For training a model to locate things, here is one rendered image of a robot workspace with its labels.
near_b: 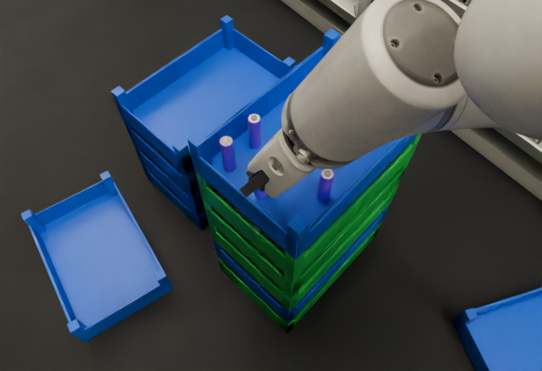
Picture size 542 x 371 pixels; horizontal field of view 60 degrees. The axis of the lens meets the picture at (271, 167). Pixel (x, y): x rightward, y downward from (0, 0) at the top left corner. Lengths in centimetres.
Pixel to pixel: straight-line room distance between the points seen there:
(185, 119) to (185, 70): 13
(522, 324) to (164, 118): 84
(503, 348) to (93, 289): 85
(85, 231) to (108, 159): 20
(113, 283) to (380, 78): 88
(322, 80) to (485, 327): 83
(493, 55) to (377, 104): 11
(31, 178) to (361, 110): 106
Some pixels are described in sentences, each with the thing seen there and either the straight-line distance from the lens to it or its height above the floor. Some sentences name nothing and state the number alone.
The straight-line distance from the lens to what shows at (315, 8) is 150.
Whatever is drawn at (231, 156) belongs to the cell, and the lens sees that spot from 65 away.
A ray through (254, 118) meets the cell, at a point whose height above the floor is 47.
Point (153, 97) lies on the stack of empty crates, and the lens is 101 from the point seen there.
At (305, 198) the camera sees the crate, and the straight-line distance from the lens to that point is 66.
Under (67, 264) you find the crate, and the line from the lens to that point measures 114.
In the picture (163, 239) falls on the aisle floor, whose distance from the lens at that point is 110.
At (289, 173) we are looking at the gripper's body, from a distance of 44.
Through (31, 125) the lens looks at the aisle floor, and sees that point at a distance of 140.
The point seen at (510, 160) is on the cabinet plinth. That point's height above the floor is 4.
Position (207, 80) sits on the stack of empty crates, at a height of 24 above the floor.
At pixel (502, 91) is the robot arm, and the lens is 22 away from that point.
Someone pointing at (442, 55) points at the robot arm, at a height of 78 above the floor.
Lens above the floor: 98
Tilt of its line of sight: 57 degrees down
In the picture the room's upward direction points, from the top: straight up
